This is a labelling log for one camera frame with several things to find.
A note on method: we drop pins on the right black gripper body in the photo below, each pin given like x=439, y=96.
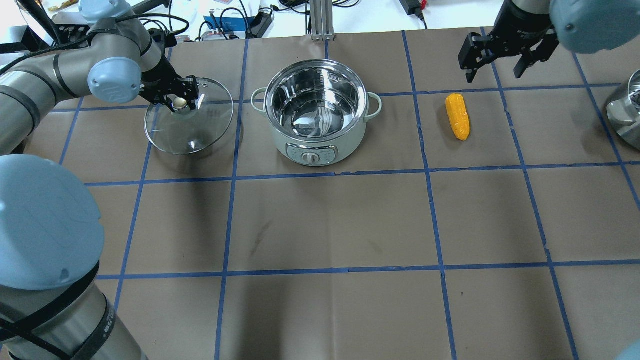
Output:
x=524, y=23

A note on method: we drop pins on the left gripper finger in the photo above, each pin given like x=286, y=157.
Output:
x=166, y=100
x=191, y=93

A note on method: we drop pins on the glass pot lid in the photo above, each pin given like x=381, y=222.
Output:
x=185, y=126

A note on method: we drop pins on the aluminium frame post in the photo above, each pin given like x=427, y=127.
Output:
x=321, y=16

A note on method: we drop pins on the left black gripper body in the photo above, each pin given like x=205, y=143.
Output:
x=161, y=79

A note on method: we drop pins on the brown paper table cover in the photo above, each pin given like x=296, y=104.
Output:
x=520, y=243

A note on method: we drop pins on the blue cardboard box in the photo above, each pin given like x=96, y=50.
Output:
x=234, y=24

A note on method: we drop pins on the steel steamer pot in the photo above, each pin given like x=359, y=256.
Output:
x=623, y=110

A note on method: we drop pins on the yellow corn cob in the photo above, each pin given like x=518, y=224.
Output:
x=458, y=117

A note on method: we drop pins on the pale green electric pot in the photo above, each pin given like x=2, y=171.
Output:
x=318, y=111

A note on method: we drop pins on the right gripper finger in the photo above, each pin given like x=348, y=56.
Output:
x=530, y=57
x=472, y=58

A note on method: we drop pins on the black power adapter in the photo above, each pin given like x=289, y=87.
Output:
x=414, y=7

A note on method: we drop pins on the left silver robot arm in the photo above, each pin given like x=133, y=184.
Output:
x=52, y=239

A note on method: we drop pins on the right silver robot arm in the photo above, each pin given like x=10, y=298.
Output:
x=584, y=26

